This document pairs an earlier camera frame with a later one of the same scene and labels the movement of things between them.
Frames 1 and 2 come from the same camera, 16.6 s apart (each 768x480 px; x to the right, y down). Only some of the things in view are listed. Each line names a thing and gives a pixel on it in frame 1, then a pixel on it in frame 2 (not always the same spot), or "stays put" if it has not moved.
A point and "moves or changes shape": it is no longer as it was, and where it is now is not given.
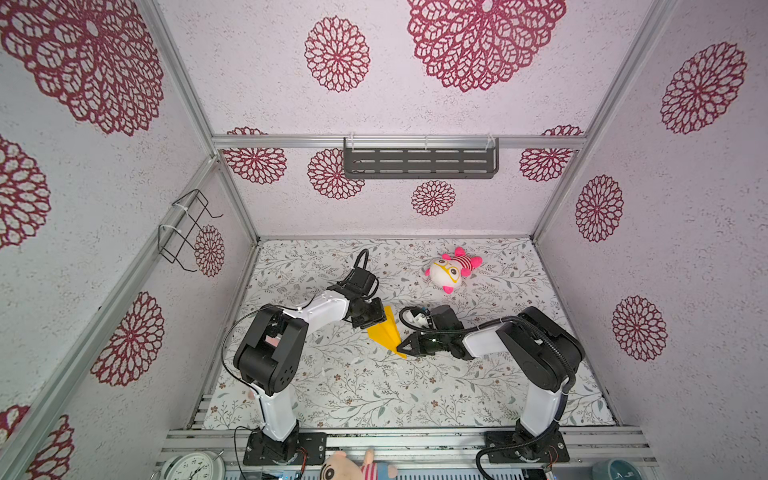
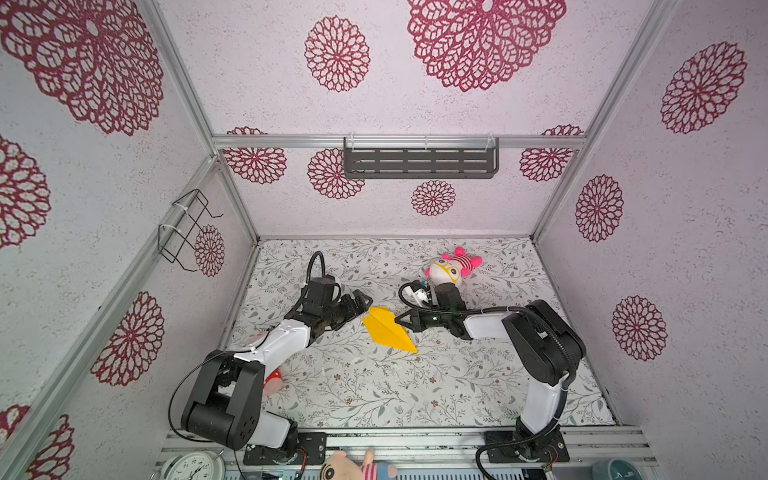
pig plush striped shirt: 342,467 stays put
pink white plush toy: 446,272 stays put
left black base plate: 311,449 stays put
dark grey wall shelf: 420,163 stays put
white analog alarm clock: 204,465 stays put
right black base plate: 548,449 stays put
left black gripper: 379,315 to 351,310
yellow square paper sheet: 387,333 moves or changes shape
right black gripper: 416,345 to 416,320
